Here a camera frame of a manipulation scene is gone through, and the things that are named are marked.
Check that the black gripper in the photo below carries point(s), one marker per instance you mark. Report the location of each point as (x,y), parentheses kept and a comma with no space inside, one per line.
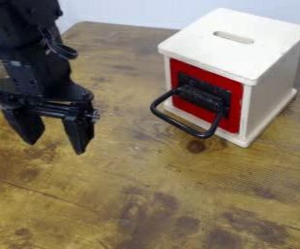
(39,89)

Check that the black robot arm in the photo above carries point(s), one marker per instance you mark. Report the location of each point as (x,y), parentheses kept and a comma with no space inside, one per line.
(28,30)

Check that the red drawer front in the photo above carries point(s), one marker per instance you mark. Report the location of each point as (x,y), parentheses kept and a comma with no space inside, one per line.
(228,123)

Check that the white wooden box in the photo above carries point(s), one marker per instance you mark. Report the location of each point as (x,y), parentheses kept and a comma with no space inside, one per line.
(246,48)

